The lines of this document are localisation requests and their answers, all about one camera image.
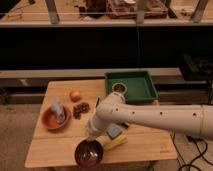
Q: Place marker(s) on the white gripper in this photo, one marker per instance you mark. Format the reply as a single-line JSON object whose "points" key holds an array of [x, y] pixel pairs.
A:
{"points": [[94, 129]]}

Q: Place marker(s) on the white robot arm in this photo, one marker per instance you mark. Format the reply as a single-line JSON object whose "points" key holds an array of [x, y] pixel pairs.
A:
{"points": [[193, 120]]}

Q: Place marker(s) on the dark purple bowl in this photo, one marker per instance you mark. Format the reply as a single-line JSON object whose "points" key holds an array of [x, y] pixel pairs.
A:
{"points": [[92, 146]]}

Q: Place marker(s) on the orange bowl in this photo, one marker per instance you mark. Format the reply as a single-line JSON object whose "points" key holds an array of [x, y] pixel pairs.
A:
{"points": [[49, 121]]}

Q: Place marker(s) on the grey cloth in bowl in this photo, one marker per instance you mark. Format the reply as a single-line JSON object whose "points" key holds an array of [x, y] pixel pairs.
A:
{"points": [[58, 110]]}

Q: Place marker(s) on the blue sponge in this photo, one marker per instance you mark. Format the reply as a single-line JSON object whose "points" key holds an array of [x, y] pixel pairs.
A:
{"points": [[114, 131]]}

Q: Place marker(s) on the brown grape bunch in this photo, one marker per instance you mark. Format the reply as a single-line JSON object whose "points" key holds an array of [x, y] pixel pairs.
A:
{"points": [[80, 109]]}

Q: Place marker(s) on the yellow banana toy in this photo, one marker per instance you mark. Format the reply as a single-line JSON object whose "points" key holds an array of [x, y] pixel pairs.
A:
{"points": [[115, 142]]}

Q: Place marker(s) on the red striped block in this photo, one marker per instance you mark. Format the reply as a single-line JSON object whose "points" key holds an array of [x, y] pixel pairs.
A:
{"points": [[125, 125]]}

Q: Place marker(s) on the orange fruit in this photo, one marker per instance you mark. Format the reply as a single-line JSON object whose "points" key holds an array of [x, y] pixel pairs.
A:
{"points": [[75, 96]]}

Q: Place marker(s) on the small round can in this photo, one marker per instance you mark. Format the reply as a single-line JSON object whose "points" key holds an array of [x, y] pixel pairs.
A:
{"points": [[119, 87]]}

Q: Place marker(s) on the green tray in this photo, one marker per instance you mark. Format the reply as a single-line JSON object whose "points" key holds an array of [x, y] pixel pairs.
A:
{"points": [[139, 86]]}

